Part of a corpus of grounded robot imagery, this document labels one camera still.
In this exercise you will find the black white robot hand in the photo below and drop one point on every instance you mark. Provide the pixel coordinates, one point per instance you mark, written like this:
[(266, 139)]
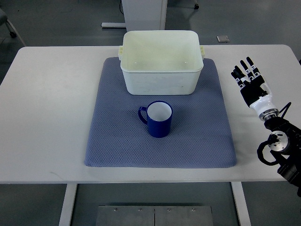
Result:
[(255, 90)]

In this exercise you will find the blue mug white inside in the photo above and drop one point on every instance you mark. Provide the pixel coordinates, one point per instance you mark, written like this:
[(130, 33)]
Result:
[(157, 116)]

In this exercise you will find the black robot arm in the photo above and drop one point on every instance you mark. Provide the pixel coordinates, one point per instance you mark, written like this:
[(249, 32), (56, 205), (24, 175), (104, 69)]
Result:
[(285, 146)]

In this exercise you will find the white plastic box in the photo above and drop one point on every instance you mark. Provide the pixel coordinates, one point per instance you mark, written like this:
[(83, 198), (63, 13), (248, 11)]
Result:
[(161, 62)]

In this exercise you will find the grey floor socket plate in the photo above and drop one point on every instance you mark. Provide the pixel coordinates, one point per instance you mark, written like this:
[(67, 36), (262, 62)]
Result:
[(223, 39)]

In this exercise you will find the blue textured mat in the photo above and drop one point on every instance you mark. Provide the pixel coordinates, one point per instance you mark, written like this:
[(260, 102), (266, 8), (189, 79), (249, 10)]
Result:
[(190, 131)]

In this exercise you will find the grey metal floor plate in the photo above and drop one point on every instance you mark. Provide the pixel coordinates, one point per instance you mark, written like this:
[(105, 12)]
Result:
[(154, 216)]

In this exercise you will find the office chair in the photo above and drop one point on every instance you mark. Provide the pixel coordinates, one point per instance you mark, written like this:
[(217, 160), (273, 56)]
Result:
[(12, 30)]

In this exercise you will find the white table frame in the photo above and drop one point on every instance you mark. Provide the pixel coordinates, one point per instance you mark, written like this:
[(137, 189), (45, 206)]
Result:
[(237, 189)]

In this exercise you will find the white pedestal stand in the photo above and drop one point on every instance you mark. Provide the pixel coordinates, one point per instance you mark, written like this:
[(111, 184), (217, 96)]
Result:
[(141, 15)]

